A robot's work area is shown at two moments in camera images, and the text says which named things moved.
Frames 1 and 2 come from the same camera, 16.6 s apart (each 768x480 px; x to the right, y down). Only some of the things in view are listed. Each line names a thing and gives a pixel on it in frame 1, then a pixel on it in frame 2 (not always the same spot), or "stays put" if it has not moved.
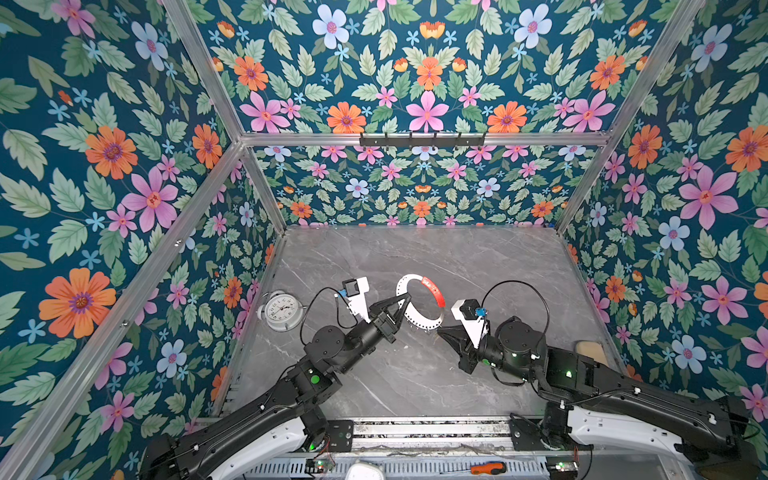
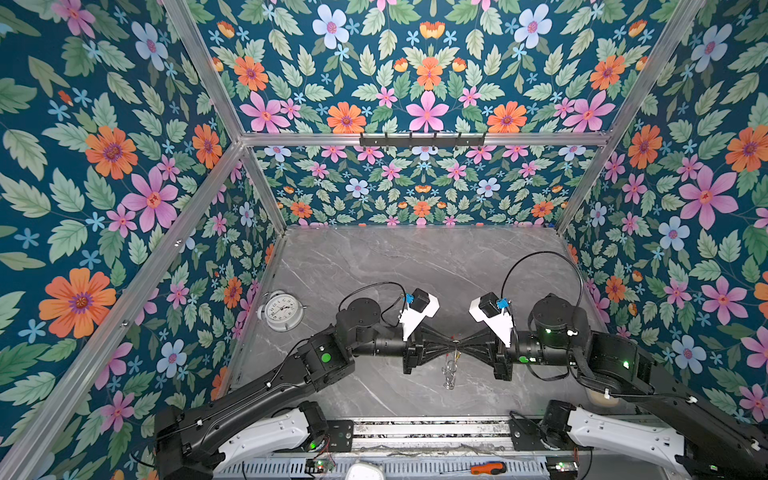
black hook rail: (421, 141) stays put
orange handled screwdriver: (490, 468) stays put
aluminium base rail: (433, 435) stays put
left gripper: (382, 321) -> (420, 344)
